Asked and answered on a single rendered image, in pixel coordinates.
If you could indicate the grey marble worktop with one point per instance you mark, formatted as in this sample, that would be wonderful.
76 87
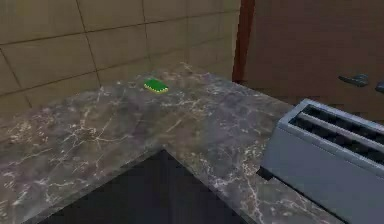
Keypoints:
133 133

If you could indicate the brown room door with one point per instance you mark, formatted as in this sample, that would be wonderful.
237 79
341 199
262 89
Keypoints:
310 50

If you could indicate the grey toaster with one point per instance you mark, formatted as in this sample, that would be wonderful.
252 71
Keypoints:
320 166

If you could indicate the green and yellow sponge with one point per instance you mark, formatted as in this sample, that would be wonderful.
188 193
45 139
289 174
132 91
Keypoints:
155 84

